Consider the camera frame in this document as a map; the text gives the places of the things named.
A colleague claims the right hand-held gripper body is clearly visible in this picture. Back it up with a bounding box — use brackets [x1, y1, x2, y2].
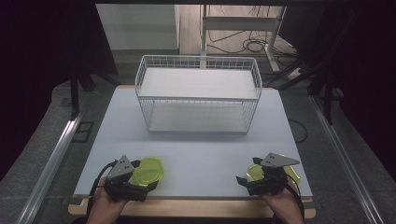
[247, 152, 301, 197]

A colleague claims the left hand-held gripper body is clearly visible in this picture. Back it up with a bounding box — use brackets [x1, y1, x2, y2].
[103, 154, 150, 203]

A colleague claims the rectangular green plastic container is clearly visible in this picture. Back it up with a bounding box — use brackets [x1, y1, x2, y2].
[246, 153, 302, 185]

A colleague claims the round green plastic container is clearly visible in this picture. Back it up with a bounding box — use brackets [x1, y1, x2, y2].
[129, 156, 166, 188]

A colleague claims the white wire shelf rack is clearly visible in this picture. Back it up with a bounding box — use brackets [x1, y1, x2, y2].
[134, 54, 263, 134]

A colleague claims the person's right hand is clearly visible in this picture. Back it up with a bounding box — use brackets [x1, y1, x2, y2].
[261, 181, 304, 220]

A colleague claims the person's left hand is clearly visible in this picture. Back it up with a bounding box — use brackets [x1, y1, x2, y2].
[87, 186, 129, 220]

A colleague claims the black metal stand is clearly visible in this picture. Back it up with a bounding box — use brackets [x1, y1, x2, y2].
[68, 66, 120, 121]
[276, 59, 345, 126]

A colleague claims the white power strip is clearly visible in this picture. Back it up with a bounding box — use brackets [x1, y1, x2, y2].
[285, 66, 304, 81]

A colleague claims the white cabinet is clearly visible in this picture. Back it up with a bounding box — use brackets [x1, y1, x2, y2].
[95, 3, 181, 52]

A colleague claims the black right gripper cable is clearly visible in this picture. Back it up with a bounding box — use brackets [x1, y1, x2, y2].
[285, 175, 306, 220]

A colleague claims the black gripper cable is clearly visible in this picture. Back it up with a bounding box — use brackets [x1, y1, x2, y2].
[87, 161, 118, 218]
[285, 175, 306, 220]

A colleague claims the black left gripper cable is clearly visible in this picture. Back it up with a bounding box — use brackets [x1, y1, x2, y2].
[87, 161, 118, 218]

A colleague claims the black looped floor cable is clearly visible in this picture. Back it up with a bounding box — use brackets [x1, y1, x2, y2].
[288, 119, 309, 144]

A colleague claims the aluminium rail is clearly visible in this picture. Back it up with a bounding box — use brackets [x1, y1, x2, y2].
[309, 94, 387, 224]
[15, 110, 86, 224]

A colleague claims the tangle of black floor cables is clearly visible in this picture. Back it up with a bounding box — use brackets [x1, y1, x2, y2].
[206, 5, 298, 56]

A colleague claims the white metal desk frame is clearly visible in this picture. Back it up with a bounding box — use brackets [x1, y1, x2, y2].
[200, 4, 288, 73]

